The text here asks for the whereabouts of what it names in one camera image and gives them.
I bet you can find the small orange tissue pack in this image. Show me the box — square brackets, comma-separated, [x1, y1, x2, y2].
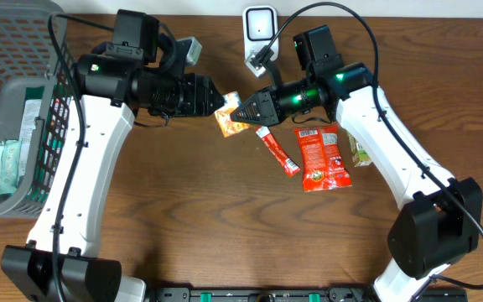
[214, 91, 251, 138]

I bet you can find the small red Nescafe packet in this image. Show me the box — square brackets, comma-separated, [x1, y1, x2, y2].
[256, 126, 300, 177]

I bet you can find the red snack bag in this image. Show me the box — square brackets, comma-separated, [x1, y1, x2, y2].
[293, 123, 352, 192]

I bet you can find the yellow green juice carton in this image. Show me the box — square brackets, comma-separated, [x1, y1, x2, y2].
[347, 132, 372, 167]

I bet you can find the light green wet wipes pack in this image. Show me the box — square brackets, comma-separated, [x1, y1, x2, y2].
[0, 140, 21, 195]

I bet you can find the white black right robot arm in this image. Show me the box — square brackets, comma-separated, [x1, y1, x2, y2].
[231, 63, 483, 301]

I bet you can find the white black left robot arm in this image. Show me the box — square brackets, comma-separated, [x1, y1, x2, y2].
[1, 54, 224, 301]

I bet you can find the white barcode scanner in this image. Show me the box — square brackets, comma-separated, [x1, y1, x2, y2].
[242, 5, 278, 78]

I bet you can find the grey plastic shopping basket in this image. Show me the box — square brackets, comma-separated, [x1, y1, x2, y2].
[0, 0, 73, 219]

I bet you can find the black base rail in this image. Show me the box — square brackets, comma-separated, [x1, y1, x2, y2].
[153, 286, 469, 302]

